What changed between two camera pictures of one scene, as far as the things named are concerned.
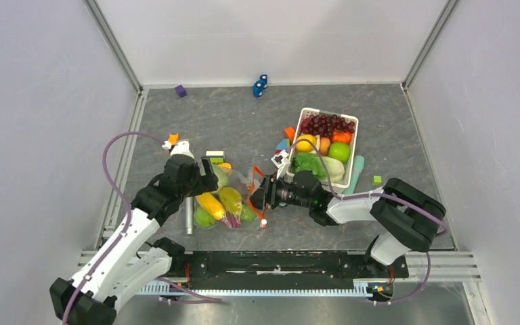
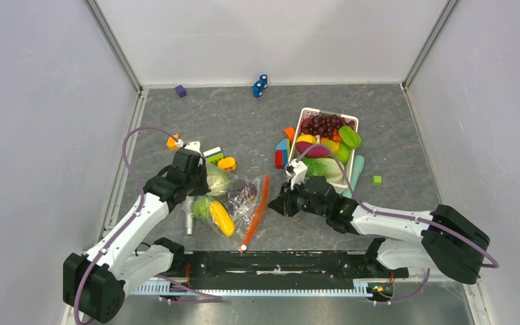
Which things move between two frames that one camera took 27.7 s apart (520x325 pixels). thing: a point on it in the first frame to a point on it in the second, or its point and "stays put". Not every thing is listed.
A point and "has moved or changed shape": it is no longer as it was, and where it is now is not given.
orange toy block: (173, 138) stays put
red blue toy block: (284, 144) stays put
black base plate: (218, 267) stays put
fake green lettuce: (309, 162) stays put
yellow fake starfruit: (231, 200) to (334, 146)
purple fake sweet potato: (231, 221) to (316, 151)
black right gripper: (268, 193) to (283, 204)
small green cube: (377, 179) stays put
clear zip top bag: (227, 206) has moved or changed shape
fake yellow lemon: (305, 145) stays put
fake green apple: (340, 151) stays put
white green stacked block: (216, 156) stays put
